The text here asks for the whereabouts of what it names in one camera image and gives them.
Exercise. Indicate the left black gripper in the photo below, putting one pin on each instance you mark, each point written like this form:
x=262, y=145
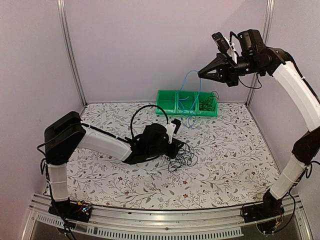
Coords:
x=173, y=153

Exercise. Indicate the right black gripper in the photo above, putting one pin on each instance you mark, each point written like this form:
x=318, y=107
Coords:
x=228, y=71

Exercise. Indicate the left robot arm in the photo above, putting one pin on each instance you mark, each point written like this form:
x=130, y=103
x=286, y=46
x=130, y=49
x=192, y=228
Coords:
x=69, y=132

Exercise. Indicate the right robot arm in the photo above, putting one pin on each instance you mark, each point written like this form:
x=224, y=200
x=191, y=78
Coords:
x=257, y=58

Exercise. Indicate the right green bin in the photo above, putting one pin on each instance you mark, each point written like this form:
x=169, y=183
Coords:
x=207, y=105

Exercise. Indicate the green bin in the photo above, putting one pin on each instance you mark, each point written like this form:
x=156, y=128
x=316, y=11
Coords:
x=186, y=103
x=167, y=100
x=207, y=105

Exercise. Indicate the middle green bin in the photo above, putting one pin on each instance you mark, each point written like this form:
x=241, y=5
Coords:
x=186, y=103

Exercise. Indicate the left green bin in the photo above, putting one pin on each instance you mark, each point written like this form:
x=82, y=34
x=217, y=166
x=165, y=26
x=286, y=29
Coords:
x=167, y=100

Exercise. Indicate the floral table mat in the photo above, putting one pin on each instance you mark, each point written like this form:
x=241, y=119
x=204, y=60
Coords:
x=232, y=166

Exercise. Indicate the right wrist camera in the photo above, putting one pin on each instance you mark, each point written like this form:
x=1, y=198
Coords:
x=225, y=46

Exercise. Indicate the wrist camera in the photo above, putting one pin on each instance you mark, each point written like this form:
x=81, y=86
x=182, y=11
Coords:
x=225, y=46
x=172, y=128

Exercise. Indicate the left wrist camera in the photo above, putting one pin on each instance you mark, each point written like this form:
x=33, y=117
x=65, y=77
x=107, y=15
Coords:
x=172, y=128

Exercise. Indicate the front aluminium rail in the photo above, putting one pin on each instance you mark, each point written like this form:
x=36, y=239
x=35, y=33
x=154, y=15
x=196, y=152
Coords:
x=111, y=223

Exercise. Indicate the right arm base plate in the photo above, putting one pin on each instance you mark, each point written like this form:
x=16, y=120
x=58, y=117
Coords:
x=252, y=212

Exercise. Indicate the left aluminium post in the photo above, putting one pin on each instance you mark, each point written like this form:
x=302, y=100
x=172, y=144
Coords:
x=62, y=13

